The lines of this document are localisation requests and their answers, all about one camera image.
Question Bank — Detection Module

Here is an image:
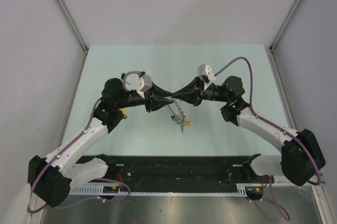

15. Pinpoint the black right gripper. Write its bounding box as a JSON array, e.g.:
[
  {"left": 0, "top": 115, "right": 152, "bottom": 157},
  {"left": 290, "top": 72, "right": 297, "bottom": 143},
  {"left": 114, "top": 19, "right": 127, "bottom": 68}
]
[{"left": 172, "top": 76, "right": 230, "bottom": 107}]

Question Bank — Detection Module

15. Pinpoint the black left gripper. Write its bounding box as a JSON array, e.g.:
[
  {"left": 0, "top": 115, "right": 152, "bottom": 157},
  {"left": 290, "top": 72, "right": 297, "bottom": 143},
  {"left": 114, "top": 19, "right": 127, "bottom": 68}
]
[{"left": 116, "top": 81, "right": 173, "bottom": 113}]

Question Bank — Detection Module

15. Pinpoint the steel disc keyring holder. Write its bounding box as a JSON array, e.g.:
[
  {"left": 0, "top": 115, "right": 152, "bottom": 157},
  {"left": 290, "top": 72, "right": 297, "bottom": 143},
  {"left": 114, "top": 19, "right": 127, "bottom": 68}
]
[{"left": 165, "top": 98, "right": 186, "bottom": 123}]

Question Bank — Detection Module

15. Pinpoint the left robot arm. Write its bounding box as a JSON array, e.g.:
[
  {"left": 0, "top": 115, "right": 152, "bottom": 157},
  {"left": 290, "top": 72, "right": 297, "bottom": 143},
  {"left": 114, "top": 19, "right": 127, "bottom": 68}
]
[{"left": 27, "top": 75, "right": 173, "bottom": 207}]

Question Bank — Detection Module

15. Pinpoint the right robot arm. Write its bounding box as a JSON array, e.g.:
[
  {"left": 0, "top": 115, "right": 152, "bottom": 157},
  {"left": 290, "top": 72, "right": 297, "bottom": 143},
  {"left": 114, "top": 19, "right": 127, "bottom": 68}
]
[{"left": 172, "top": 76, "right": 326, "bottom": 186}]

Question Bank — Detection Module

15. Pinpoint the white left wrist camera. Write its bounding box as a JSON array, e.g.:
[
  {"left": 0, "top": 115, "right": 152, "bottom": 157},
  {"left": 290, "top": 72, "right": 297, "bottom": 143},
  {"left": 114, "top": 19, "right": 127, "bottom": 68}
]
[{"left": 136, "top": 74, "right": 153, "bottom": 98}]

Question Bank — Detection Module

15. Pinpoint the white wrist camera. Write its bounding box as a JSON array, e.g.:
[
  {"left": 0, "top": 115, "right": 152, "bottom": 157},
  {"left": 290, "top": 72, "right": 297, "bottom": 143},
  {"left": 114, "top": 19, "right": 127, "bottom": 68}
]
[
  {"left": 136, "top": 74, "right": 153, "bottom": 98},
  {"left": 197, "top": 64, "right": 216, "bottom": 83}
]

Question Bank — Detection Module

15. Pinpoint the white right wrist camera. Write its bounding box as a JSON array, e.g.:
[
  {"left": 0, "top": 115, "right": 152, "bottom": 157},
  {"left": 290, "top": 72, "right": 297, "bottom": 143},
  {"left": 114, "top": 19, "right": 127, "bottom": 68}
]
[{"left": 197, "top": 64, "right": 216, "bottom": 83}]

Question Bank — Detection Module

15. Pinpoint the yellow key tag on ring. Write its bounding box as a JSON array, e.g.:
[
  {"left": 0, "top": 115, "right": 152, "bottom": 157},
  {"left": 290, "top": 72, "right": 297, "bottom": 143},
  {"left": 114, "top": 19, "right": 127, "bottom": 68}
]
[{"left": 183, "top": 120, "right": 191, "bottom": 127}]

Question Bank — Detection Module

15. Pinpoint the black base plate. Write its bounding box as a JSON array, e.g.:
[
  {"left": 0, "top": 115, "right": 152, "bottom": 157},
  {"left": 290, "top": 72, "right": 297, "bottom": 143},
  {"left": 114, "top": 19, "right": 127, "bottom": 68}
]
[{"left": 71, "top": 154, "right": 277, "bottom": 193}]

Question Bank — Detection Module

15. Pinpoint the aluminium frame rail left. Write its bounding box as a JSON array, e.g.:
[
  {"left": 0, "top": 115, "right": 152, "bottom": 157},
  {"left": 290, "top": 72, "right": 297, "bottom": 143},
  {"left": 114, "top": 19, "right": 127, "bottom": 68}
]
[{"left": 56, "top": 47, "right": 90, "bottom": 149}]

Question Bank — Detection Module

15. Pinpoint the aluminium frame rail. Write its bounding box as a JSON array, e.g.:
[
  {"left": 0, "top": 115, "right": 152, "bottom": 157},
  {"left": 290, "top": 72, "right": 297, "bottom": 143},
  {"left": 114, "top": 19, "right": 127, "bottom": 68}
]
[
  {"left": 56, "top": 47, "right": 90, "bottom": 149},
  {"left": 265, "top": 46, "right": 302, "bottom": 129}
]

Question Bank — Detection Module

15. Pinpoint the aluminium frame rail right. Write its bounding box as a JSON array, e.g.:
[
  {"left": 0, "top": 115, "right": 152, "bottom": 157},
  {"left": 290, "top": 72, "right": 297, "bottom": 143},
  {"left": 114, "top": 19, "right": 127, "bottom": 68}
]
[{"left": 265, "top": 46, "right": 302, "bottom": 129}]

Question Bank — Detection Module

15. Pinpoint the white slotted cable duct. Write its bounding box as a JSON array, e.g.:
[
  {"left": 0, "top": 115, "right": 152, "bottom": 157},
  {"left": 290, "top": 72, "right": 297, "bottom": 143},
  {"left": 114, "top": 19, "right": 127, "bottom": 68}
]
[{"left": 69, "top": 183, "right": 247, "bottom": 198}]

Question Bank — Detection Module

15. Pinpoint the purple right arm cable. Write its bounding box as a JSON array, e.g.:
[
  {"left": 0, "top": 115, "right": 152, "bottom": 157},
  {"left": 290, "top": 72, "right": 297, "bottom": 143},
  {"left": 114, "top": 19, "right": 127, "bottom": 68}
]
[{"left": 213, "top": 56, "right": 324, "bottom": 221}]

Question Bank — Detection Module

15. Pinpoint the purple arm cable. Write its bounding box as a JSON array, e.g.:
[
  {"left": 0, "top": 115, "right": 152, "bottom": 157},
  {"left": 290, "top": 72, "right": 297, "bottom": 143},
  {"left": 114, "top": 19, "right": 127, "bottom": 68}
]
[
  {"left": 213, "top": 56, "right": 324, "bottom": 221},
  {"left": 27, "top": 70, "right": 145, "bottom": 214}
]

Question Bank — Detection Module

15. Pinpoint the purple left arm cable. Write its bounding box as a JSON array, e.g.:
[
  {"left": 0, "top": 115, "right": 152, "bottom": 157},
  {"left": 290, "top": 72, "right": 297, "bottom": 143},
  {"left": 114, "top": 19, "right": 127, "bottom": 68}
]
[{"left": 27, "top": 70, "right": 145, "bottom": 214}]

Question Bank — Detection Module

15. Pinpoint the aluminium frame post left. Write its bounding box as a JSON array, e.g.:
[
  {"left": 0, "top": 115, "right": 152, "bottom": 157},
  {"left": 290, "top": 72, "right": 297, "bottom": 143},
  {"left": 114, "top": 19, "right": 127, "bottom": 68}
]
[{"left": 54, "top": 0, "right": 88, "bottom": 54}]

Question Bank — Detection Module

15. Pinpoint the aluminium frame post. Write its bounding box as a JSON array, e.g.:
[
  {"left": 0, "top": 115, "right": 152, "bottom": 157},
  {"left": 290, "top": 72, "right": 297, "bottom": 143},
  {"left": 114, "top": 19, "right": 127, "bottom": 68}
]
[
  {"left": 54, "top": 0, "right": 88, "bottom": 54},
  {"left": 269, "top": 0, "right": 304, "bottom": 53}
]

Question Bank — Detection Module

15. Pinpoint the aluminium frame post right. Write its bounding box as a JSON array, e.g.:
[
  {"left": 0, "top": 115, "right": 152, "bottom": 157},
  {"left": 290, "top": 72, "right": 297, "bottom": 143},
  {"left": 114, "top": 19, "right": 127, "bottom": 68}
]
[{"left": 269, "top": 0, "right": 304, "bottom": 53}]

